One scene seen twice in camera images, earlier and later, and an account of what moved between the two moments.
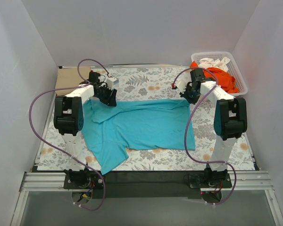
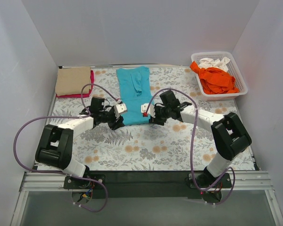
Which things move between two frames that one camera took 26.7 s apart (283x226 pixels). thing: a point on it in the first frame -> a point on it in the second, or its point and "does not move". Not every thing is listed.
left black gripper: x=107 y=94 -> x=114 y=120
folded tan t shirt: x=69 y=77 does not move
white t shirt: x=207 y=62 does not move
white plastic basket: x=233 y=68 does not move
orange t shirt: x=226 y=81 does not move
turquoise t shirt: x=110 y=131 -> x=135 y=89
